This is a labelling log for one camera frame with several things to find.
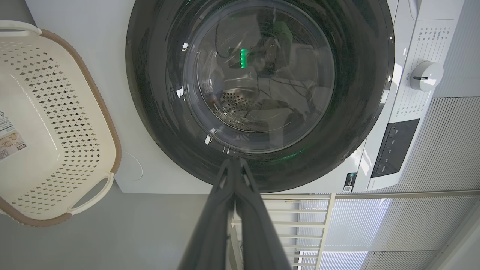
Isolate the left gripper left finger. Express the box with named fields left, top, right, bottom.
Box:
left=178, top=158, right=237, bottom=270

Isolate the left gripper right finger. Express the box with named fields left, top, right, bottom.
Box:
left=234, top=158, right=293, bottom=270

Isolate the dark round washing machine door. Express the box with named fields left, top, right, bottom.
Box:
left=125, top=0, right=395, bottom=194

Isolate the white front-load washing machine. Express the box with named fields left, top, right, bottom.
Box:
left=24, top=0, right=466, bottom=195

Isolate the cream perforated laundry basket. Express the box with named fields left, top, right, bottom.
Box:
left=0, top=20, right=122, bottom=228

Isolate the basket product label sticker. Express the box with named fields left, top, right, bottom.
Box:
left=0, top=110, right=28, bottom=162

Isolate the black control display panel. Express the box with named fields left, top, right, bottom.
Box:
left=371, top=118, right=421, bottom=179

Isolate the white round program knob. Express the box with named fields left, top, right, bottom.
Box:
left=409, top=61, right=444, bottom=92

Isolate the white slatted rail rack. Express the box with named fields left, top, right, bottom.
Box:
left=228, top=193, right=336, bottom=270

